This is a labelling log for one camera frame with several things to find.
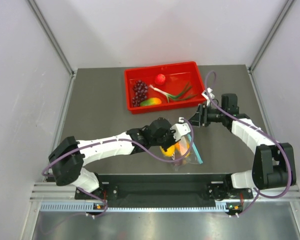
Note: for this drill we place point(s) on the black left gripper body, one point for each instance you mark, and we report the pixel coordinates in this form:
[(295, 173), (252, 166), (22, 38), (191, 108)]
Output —
[(167, 140)]

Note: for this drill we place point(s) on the right aluminium frame post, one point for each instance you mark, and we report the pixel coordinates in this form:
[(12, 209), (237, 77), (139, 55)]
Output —
[(288, 4)]

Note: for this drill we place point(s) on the left aluminium frame post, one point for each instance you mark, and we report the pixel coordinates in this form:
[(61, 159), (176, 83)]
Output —
[(50, 35)]

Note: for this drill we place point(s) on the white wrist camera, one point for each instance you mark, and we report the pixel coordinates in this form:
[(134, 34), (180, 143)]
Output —
[(208, 94), (180, 129)]

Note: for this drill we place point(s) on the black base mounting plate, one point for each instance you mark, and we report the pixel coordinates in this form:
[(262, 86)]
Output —
[(160, 190)]

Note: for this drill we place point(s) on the grey slotted cable duct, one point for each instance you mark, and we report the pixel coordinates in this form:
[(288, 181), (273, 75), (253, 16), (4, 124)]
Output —
[(95, 207)]

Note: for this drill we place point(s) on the red fake strawberry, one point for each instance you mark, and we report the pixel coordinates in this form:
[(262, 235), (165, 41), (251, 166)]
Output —
[(160, 79)]

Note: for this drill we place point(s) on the yellow green fake mango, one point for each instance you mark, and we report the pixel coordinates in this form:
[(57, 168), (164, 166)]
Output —
[(151, 102)]

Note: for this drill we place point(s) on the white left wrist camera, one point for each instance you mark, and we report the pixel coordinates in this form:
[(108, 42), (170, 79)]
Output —
[(180, 129)]

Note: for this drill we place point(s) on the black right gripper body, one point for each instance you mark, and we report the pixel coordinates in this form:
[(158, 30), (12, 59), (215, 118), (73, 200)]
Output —
[(203, 110)]

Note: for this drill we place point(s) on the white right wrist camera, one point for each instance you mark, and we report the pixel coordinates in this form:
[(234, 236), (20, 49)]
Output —
[(208, 94)]

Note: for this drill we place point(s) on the clear zip top bag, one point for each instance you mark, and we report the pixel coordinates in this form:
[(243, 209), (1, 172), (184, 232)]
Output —
[(194, 158)]

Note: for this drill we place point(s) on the green fake scallion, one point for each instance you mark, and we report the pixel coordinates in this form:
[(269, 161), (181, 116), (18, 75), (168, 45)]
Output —
[(176, 98)]

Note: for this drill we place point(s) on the aluminium frame post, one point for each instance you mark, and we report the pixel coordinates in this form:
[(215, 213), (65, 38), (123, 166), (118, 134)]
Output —
[(50, 35), (288, 4)]

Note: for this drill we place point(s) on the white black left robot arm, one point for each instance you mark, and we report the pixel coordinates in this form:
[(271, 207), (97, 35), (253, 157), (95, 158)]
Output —
[(74, 154)]

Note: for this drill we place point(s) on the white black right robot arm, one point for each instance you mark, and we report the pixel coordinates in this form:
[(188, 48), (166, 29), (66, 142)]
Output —
[(273, 171)]

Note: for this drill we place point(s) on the dark red fake grapes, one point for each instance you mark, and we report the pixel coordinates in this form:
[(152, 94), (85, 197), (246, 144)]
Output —
[(140, 93)]

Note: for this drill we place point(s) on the red plastic tray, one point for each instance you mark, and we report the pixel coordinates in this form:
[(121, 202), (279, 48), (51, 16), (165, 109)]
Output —
[(177, 76)]

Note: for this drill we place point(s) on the yellow fake lemon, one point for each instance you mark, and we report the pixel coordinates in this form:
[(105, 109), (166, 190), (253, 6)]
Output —
[(169, 152)]

